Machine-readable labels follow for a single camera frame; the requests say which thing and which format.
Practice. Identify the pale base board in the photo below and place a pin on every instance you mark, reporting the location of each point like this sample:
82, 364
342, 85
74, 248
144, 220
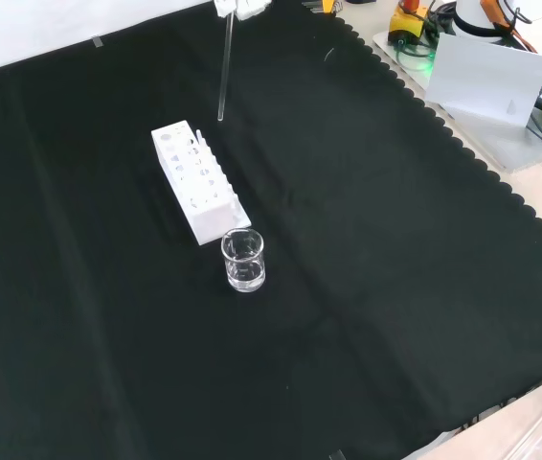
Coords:
515, 154

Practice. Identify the white test tube rack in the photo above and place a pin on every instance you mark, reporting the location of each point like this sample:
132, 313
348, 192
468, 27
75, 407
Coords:
214, 221

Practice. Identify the clear glass rod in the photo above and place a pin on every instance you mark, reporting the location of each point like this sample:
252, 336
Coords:
225, 72

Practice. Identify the grey tape strip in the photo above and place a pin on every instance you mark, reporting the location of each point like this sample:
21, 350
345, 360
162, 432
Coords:
97, 42

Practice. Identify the hex key set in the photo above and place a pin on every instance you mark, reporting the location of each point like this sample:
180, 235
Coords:
321, 5

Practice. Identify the black cloth clip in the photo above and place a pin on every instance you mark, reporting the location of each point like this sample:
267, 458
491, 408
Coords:
336, 455

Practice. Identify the clear plastic box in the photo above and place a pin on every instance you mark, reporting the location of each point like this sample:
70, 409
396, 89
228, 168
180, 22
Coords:
539, 421

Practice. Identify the black cloth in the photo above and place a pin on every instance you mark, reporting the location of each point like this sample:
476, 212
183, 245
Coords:
357, 249

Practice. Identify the white folded board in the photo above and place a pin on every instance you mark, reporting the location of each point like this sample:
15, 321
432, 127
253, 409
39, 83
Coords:
481, 76

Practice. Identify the yellow stop button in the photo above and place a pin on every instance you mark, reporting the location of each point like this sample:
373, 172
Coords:
402, 25

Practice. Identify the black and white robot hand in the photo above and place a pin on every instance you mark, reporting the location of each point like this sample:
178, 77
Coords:
247, 7

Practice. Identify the small clear glass beaker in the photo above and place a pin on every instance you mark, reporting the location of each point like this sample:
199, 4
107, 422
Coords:
245, 283

